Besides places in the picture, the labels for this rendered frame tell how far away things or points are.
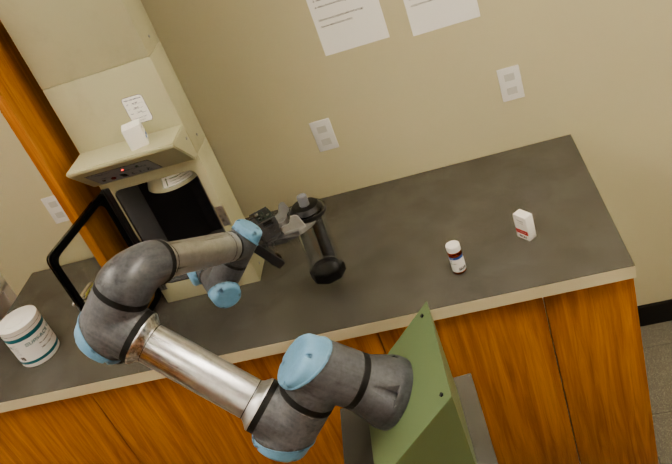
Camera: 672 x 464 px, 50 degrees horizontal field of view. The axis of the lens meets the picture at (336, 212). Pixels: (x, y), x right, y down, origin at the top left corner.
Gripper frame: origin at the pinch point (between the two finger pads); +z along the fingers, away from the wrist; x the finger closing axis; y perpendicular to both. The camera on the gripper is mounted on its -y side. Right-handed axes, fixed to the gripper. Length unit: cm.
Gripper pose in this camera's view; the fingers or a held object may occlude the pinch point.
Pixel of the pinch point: (306, 217)
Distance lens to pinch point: 197.1
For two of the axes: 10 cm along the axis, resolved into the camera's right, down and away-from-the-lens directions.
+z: 8.5, -4.7, 2.3
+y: -3.1, -8.1, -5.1
